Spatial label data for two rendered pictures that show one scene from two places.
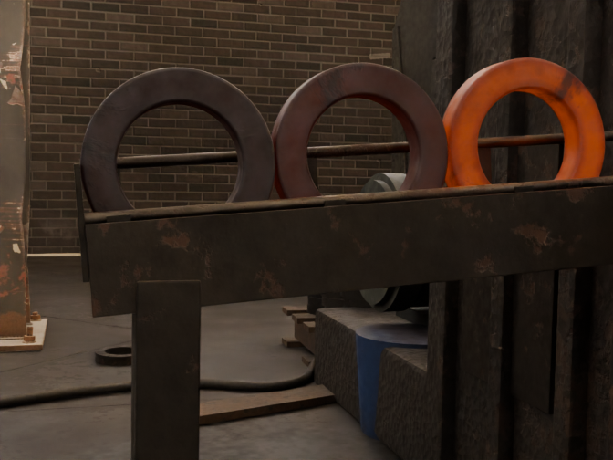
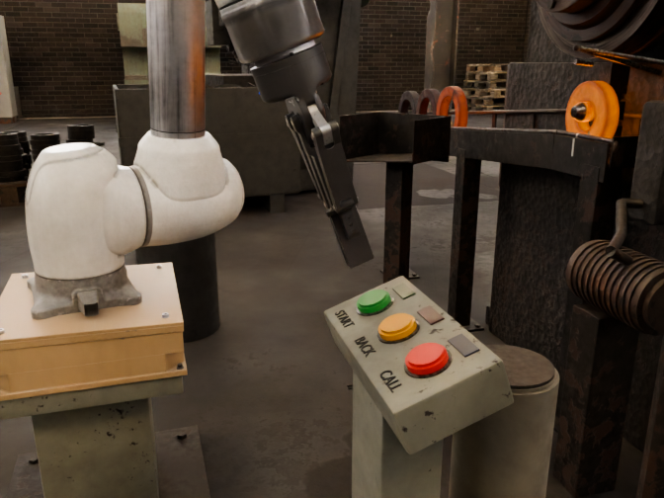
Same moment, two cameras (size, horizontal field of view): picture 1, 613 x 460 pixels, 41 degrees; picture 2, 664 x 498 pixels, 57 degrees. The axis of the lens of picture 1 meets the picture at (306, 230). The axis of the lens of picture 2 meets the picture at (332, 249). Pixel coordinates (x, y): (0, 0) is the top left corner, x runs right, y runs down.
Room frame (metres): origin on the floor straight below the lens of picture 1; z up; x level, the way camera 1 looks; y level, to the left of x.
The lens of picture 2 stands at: (0.50, -2.37, 0.87)
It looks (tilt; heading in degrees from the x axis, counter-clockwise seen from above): 17 degrees down; 90
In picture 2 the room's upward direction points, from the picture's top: straight up
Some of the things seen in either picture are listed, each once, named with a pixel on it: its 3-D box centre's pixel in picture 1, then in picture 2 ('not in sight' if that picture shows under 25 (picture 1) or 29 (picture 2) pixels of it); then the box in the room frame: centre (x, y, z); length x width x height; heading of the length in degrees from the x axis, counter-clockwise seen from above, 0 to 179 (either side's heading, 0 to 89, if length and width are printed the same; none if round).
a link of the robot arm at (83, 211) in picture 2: not in sight; (80, 206); (0.05, -1.29, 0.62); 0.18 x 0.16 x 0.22; 36
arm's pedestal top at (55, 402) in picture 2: not in sight; (91, 356); (0.04, -1.30, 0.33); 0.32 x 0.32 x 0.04; 17
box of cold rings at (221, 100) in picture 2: not in sight; (205, 142); (-0.31, 1.54, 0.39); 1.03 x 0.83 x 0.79; 20
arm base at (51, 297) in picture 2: not in sight; (83, 283); (0.05, -1.31, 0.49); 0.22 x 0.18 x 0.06; 117
